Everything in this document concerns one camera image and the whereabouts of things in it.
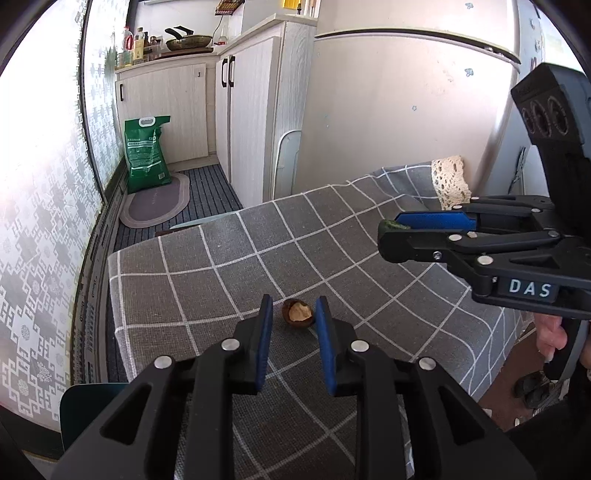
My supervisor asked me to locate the white folded stool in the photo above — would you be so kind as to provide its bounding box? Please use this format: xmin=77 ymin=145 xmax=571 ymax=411
xmin=272 ymin=129 xmax=304 ymax=202

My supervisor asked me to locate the white low kitchen cabinet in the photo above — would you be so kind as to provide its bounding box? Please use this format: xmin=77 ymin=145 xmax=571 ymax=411
xmin=115 ymin=54 xmax=221 ymax=165

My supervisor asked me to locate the frosted patterned glass door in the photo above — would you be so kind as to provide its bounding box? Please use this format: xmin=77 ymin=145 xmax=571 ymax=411
xmin=0 ymin=0 xmax=136 ymax=432

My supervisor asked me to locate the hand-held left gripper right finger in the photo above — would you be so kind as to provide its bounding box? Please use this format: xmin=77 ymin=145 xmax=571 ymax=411
xmin=315 ymin=295 xmax=539 ymax=480

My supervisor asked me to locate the person's right hand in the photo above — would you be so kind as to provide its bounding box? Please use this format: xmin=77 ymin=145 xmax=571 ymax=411
xmin=536 ymin=316 xmax=591 ymax=370

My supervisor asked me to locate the person's dark shoe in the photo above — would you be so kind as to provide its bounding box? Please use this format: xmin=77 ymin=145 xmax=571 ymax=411
xmin=514 ymin=370 xmax=563 ymax=410

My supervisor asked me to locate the person's right forearm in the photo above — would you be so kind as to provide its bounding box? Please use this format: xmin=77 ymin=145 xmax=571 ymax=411
xmin=503 ymin=323 xmax=591 ymax=480

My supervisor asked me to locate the white tall kitchen cabinet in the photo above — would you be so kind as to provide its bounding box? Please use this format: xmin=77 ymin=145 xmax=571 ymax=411
xmin=215 ymin=14 xmax=320 ymax=209

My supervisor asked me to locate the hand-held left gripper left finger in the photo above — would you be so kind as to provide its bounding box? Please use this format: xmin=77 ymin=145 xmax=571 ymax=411
xmin=51 ymin=294 xmax=274 ymax=480

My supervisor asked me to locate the brown nut shell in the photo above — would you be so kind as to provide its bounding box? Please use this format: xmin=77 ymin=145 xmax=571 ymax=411
xmin=283 ymin=298 xmax=317 ymax=329

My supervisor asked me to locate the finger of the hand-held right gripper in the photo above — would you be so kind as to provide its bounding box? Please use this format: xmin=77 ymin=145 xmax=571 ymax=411
xmin=394 ymin=195 xmax=555 ymax=232
xmin=378 ymin=220 xmax=565 ymax=269

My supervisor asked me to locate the black frying pan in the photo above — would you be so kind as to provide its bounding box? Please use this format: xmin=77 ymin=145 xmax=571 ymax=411
xmin=165 ymin=28 xmax=214 ymax=52

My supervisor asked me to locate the grey checked tablecloth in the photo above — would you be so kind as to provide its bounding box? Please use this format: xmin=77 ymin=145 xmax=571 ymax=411
xmin=108 ymin=157 xmax=539 ymax=480

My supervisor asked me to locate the oval grey floor mat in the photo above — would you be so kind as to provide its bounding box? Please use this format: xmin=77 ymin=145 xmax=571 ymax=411
xmin=119 ymin=172 xmax=190 ymax=230

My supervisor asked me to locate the green rice bag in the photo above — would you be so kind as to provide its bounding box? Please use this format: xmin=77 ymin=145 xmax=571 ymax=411
xmin=124 ymin=115 xmax=173 ymax=195

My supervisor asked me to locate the cream lace cloth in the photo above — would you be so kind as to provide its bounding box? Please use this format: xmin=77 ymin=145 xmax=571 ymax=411
xmin=431 ymin=155 xmax=473 ymax=211

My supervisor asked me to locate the silver refrigerator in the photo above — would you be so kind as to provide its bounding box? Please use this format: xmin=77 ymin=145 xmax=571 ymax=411
xmin=293 ymin=0 xmax=557 ymax=205

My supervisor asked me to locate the dark striped floor rug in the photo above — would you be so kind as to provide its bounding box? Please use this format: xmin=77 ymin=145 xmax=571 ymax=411
xmin=105 ymin=164 xmax=245 ymax=385

